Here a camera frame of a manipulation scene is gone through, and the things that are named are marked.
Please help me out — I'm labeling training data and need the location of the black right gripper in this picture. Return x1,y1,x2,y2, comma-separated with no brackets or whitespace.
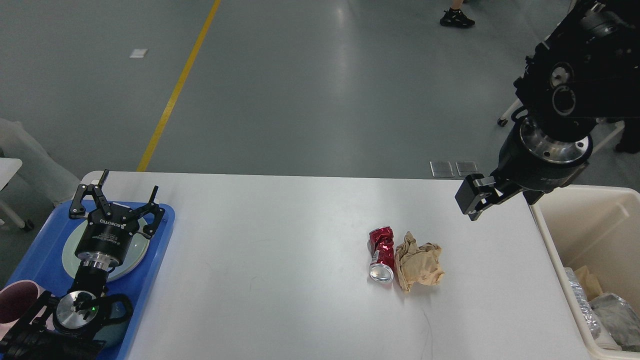
454,120,594,221

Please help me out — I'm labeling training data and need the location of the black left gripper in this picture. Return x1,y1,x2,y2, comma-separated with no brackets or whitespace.
68,170,165,268

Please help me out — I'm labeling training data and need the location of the mint green plate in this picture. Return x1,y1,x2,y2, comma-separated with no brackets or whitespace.
61,219,150,283

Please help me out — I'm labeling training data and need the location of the brown paper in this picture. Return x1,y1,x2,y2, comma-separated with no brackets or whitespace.
394,231,445,294

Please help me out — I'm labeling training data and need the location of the brown paper bag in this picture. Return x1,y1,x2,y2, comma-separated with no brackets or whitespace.
574,265,604,301

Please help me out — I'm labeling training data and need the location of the crushed red can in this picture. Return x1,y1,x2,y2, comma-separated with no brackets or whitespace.
368,226,394,284

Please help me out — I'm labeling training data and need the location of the foil bag with paper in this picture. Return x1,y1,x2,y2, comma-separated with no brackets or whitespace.
589,292,640,353

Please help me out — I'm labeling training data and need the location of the foil sheet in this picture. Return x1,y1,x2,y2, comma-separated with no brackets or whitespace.
564,267,602,340

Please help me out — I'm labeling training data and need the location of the white paper cup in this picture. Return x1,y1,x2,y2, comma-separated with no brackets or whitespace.
594,326,622,351

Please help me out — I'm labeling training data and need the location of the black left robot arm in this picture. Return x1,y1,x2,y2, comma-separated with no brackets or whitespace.
1,170,175,360

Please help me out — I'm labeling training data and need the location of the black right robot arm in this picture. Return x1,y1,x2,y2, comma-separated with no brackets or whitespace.
455,0,639,221

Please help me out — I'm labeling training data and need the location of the right floor socket plate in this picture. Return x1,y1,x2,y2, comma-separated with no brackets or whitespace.
455,161,480,178

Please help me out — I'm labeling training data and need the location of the floor socket plate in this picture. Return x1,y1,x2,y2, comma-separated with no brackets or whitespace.
429,161,455,178
455,161,480,178

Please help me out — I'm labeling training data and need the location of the left floor socket plate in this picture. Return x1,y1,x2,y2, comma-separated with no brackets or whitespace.
429,161,455,178

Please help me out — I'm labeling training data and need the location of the person in grey trousers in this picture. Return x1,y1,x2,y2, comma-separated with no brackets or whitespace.
0,118,80,207

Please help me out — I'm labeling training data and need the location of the white rolling chair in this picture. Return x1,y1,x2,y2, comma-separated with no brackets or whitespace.
496,98,522,127

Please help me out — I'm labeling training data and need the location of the blue plastic tray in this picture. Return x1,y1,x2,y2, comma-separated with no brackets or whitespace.
2,200,176,360

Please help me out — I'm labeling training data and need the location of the beige plastic bin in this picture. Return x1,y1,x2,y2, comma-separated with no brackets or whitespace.
530,185,640,360

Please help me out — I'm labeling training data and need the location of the white table at left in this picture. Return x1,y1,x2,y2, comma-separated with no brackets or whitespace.
0,157,35,233

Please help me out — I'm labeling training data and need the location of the pink mug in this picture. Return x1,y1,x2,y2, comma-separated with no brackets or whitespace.
0,279,45,338

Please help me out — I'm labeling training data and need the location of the person with black shoes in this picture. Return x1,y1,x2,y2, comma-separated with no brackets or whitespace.
439,0,476,28

